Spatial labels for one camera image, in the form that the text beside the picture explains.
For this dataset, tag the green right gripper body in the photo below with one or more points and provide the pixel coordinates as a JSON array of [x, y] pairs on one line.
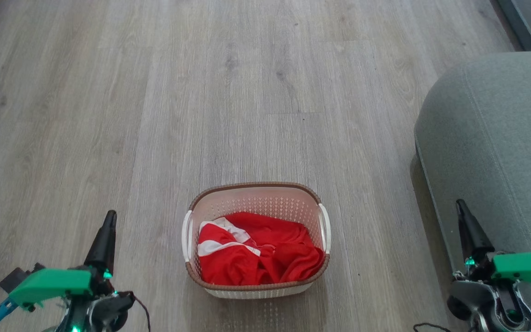
[[523, 267]]

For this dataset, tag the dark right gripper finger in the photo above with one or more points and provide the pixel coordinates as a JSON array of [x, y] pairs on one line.
[[472, 235]]

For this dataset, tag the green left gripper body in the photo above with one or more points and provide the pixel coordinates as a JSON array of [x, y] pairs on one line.
[[51, 282]]

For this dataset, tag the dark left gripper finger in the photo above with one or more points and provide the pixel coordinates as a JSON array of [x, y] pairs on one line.
[[103, 244]]

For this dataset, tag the red and white garment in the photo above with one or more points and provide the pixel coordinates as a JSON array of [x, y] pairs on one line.
[[270, 253]]

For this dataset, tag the grey green fabric sofa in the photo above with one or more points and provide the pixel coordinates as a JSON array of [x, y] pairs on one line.
[[491, 138]]

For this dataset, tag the white brown-rimmed laundry basket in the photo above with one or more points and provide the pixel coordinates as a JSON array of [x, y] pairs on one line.
[[256, 198]]

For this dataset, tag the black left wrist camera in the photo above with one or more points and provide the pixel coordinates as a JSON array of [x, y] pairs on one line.
[[16, 276]]

